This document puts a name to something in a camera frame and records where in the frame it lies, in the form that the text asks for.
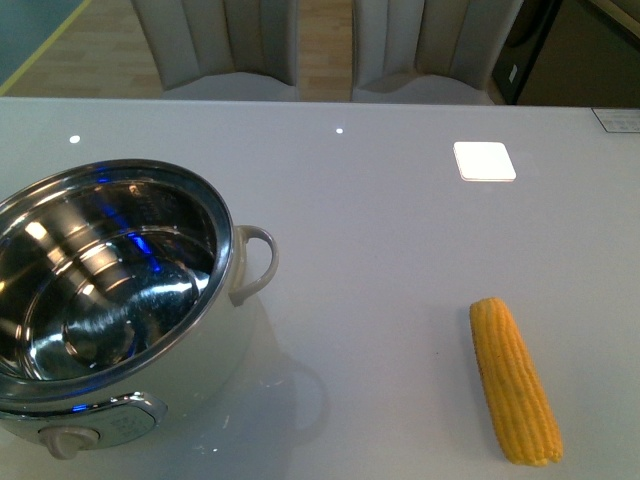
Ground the beige chair on left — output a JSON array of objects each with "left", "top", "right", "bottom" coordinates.
[{"left": 132, "top": 0, "right": 300, "bottom": 102}]

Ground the beige chair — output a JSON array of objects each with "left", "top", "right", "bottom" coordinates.
[
  {"left": 350, "top": 0, "right": 522, "bottom": 105},
  {"left": 132, "top": 0, "right": 300, "bottom": 102}
]

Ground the yellow corn cob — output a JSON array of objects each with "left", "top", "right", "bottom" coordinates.
[{"left": 469, "top": 297, "right": 564, "bottom": 467}]

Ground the black washing machine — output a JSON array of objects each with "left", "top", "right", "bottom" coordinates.
[{"left": 492, "top": 0, "right": 561, "bottom": 105}]

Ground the label sticker on table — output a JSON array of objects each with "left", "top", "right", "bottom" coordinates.
[{"left": 592, "top": 108, "right": 640, "bottom": 134}]

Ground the beige chair on right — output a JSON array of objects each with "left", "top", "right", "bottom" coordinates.
[{"left": 350, "top": 0, "right": 522, "bottom": 105}]

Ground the white electric cooking pot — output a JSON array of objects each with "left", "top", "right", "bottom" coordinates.
[{"left": 1, "top": 159, "right": 279, "bottom": 459}]

